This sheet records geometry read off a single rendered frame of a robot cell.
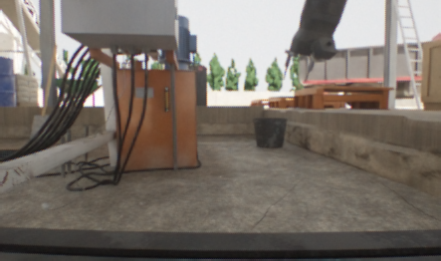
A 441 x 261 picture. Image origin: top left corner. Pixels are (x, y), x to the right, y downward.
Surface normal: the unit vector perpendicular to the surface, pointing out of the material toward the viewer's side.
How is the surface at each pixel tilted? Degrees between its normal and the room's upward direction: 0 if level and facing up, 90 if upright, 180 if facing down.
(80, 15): 90
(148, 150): 90
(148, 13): 90
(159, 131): 90
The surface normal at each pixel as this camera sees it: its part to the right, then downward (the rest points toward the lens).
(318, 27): 0.07, 0.59
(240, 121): 0.13, 0.07
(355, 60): -0.43, 0.07
